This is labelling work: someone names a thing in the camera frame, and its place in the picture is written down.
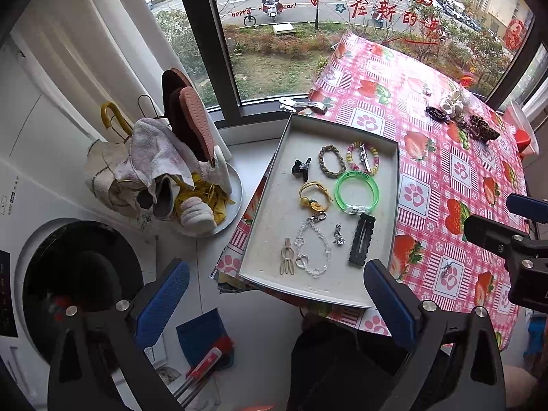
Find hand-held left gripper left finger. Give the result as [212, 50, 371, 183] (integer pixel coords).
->
[47, 259, 191, 411]

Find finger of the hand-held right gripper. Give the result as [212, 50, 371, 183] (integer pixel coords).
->
[506, 194, 548, 215]
[464, 214, 531, 250]

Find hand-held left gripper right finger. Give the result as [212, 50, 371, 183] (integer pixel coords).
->
[363, 259, 508, 411]

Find black scalloped snap clip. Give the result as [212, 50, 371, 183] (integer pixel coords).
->
[348, 215, 376, 266]

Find green translucent bangle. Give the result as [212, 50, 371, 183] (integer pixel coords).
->
[334, 170, 380, 215]

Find grey cardboard tray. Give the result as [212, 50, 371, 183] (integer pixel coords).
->
[237, 113, 401, 309]

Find small black claw clip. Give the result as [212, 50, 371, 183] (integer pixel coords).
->
[291, 158, 312, 180]

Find blue cloth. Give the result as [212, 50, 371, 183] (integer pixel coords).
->
[176, 308, 235, 371]

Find red plastic stool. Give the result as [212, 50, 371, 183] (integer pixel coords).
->
[516, 128, 540, 155]

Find person's dark pants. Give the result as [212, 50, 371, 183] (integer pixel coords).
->
[291, 321, 388, 411]

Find leopard print hair bow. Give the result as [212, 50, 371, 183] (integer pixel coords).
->
[469, 115, 501, 142]

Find white plastic basin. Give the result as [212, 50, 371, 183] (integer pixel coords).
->
[503, 98, 540, 155]

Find small white shoe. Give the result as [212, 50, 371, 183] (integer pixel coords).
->
[177, 197, 217, 236]

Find yellow cloth strips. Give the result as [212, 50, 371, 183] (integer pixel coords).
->
[171, 171, 237, 225]

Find white dotted hair bow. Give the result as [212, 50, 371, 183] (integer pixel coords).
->
[441, 90, 467, 116]

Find white round plate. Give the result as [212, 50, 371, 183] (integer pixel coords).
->
[171, 160, 244, 237]

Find white towel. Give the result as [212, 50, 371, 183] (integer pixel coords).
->
[88, 117, 195, 219]

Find white washing machine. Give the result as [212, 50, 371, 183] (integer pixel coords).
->
[0, 154, 159, 411]

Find red round window decal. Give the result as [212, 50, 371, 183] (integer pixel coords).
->
[503, 19, 529, 49]

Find pink soled slipper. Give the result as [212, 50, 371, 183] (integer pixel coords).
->
[169, 86, 217, 167]

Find silver table clamp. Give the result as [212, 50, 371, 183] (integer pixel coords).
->
[278, 96, 328, 115]

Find brown slipper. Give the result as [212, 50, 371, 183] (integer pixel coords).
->
[161, 67, 193, 110]

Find white curtain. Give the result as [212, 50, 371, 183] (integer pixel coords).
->
[13, 0, 215, 138]

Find white scooter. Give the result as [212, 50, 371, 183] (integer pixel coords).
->
[261, 0, 283, 24]

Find red handled tool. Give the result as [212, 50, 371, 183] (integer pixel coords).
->
[184, 347, 223, 399]

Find clear crystal bead bracelet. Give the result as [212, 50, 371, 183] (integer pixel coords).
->
[293, 216, 332, 279]

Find gold wire hair clip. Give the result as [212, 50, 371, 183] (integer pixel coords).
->
[279, 237, 297, 275]

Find yellow hair tie with charm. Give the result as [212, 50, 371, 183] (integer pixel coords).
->
[299, 181, 334, 214]

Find pink yellow bead bracelet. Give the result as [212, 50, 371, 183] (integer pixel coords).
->
[346, 140, 381, 176]

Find khaki braided hair tie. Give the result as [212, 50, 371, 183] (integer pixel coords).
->
[318, 146, 346, 179]

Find yellow umbrella handle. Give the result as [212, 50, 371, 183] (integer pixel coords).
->
[100, 102, 135, 142]

